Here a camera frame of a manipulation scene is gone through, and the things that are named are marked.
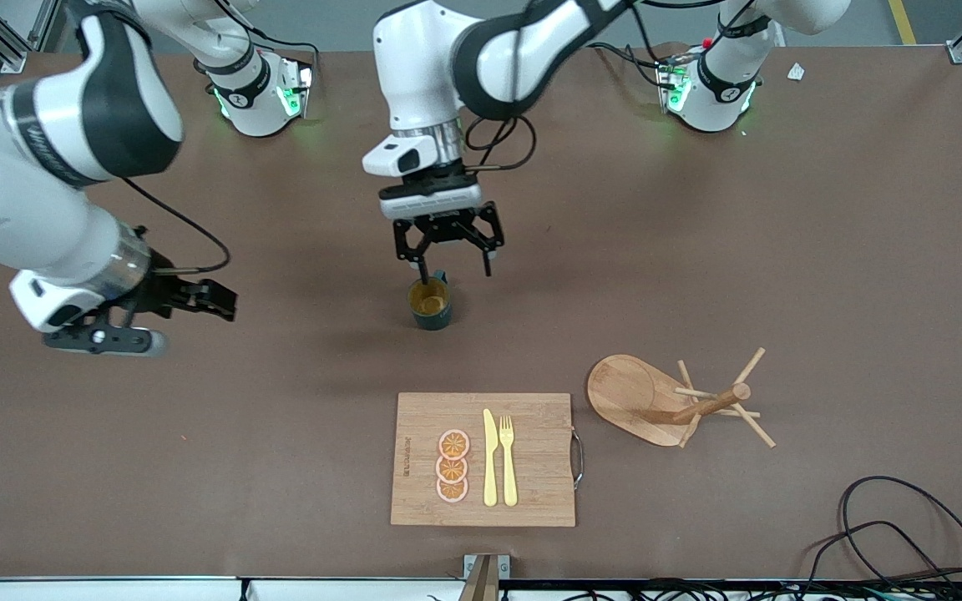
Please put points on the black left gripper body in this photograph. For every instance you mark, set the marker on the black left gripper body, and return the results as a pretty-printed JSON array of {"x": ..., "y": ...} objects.
[{"x": 445, "y": 227}]

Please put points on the table cover sheet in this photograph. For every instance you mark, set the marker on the table cover sheet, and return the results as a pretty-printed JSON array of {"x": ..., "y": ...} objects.
[{"x": 281, "y": 401}]

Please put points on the teal cup with yellow inside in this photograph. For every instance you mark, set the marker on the teal cup with yellow inside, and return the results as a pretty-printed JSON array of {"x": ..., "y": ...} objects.
[{"x": 429, "y": 302}]

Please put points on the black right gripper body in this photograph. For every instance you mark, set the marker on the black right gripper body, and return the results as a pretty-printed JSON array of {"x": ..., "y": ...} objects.
[{"x": 159, "y": 290}]

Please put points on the wooden mug tree stand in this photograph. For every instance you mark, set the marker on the wooden mug tree stand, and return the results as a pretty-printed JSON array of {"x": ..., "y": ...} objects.
[{"x": 615, "y": 392}]

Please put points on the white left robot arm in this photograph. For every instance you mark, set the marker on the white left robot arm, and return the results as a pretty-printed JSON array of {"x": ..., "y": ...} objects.
[{"x": 414, "y": 67}]

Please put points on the yellow plastic fork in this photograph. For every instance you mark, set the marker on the yellow plastic fork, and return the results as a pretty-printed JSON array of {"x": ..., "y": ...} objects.
[{"x": 508, "y": 472}]

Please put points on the small white paper tag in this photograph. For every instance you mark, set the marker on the small white paper tag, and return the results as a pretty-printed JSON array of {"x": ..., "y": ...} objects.
[{"x": 796, "y": 72}]

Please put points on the toy orange slice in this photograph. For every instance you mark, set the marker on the toy orange slice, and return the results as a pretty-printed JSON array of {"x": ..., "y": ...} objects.
[
  {"x": 452, "y": 491},
  {"x": 452, "y": 470},
  {"x": 454, "y": 444}
]

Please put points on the bamboo cutting board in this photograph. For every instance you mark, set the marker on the bamboo cutting board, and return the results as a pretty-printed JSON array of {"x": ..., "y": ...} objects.
[{"x": 531, "y": 467}]

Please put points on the metal mount bracket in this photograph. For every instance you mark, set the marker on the metal mount bracket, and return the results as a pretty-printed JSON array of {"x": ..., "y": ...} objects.
[{"x": 485, "y": 576}]

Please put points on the yellow plastic knife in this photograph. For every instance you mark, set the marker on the yellow plastic knife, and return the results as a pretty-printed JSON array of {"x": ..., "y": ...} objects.
[{"x": 490, "y": 467}]

